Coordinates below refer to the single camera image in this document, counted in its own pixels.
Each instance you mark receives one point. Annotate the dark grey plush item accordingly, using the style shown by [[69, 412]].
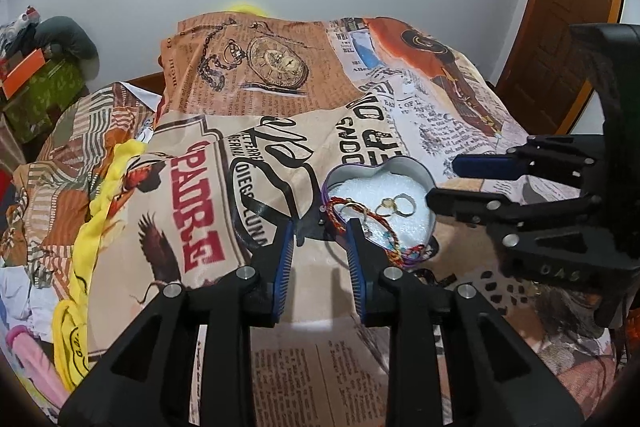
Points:
[[61, 35]]

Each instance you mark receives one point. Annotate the newspaper print bed cover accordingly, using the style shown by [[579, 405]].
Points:
[[355, 91]]

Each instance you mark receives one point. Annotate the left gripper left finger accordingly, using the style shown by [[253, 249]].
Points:
[[273, 268]]

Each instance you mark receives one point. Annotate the yellow cloth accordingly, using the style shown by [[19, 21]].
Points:
[[200, 78]]

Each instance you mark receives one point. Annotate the purple heart-shaped tin box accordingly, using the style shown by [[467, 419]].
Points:
[[389, 201]]

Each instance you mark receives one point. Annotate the brown wooden door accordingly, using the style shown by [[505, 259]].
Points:
[[544, 85]]

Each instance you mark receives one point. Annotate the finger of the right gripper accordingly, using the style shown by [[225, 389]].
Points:
[[475, 208], [492, 167]]

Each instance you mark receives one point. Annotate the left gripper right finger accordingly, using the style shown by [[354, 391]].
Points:
[[374, 303]]

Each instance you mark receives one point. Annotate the green camouflage bag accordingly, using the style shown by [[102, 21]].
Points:
[[35, 107]]

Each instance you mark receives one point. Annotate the orange box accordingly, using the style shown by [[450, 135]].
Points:
[[21, 73]]

